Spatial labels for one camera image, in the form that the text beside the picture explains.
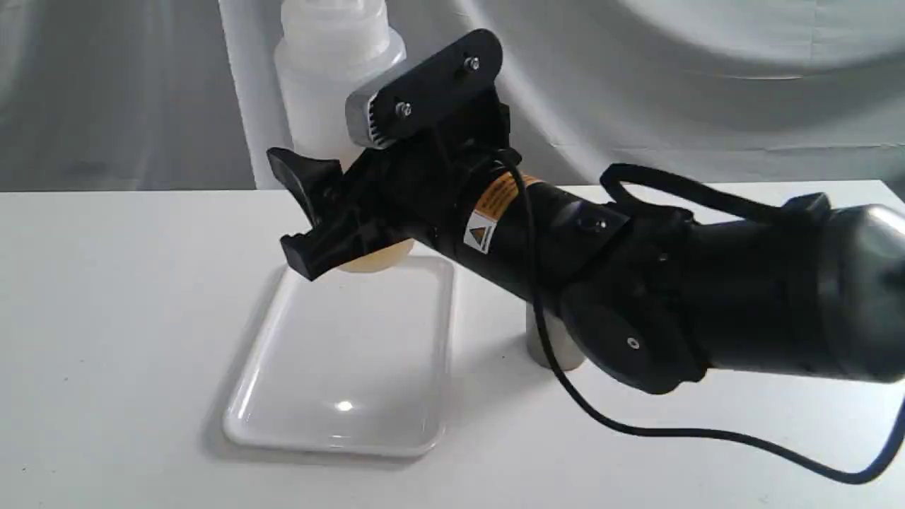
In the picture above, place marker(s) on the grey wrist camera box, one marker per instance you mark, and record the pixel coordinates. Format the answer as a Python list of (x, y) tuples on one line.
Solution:
[(411, 96)]

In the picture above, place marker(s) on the grey fabric backdrop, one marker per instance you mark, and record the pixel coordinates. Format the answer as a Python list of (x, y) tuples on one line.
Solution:
[(180, 95)]

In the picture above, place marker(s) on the stainless steel cup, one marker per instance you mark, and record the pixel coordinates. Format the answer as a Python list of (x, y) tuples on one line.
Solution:
[(566, 352)]

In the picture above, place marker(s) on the white rectangular plastic tray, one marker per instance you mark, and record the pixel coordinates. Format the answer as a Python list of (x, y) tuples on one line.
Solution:
[(355, 364)]

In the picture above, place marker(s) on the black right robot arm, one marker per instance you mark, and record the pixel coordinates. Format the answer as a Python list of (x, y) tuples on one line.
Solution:
[(663, 282)]

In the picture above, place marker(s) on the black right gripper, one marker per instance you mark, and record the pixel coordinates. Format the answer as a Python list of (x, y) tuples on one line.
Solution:
[(440, 172)]

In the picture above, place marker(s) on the translucent squeeze bottle amber liquid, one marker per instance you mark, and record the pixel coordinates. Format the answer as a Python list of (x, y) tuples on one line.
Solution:
[(328, 50)]

